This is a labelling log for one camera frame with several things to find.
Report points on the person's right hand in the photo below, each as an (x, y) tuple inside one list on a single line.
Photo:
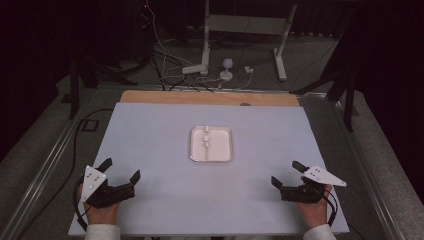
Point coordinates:
[(315, 213)]

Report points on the black tripod stand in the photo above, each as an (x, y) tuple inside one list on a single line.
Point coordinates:
[(83, 71), (348, 100)]

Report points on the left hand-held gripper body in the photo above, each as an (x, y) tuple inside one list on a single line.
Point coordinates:
[(110, 195)]

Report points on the person's left hand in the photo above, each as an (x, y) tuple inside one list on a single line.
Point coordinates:
[(101, 215)]

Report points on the small white plug adapter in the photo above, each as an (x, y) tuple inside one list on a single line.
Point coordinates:
[(248, 70)]

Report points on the white round lamp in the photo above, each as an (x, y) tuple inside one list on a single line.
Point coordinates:
[(227, 68)]

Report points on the metal floor rail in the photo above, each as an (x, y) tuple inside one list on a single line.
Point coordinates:
[(36, 186), (370, 186)]

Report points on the white square tray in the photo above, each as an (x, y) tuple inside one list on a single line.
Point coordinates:
[(220, 146)]

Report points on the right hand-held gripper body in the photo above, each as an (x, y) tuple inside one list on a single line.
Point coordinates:
[(305, 194)]

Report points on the white power strip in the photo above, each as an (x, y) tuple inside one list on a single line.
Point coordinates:
[(194, 69)]

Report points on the white metal stand frame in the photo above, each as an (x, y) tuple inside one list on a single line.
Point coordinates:
[(246, 24)]

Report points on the pale blue table mat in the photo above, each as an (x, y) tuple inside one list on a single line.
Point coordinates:
[(160, 200)]

